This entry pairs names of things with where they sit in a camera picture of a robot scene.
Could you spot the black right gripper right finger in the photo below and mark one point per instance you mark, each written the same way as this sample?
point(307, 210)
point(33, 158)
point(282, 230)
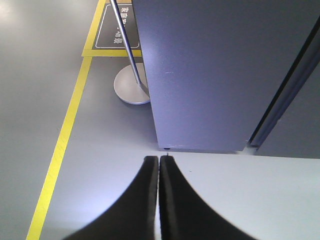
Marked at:
point(184, 215)

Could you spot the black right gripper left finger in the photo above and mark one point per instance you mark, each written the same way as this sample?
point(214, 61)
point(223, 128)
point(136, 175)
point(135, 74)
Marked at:
point(132, 215)

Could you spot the dark floor sign sticker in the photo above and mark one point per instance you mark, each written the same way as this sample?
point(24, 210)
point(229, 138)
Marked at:
point(109, 35)

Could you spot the metal stanchion post with base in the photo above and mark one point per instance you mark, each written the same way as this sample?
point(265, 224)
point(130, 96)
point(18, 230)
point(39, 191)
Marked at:
point(128, 85)

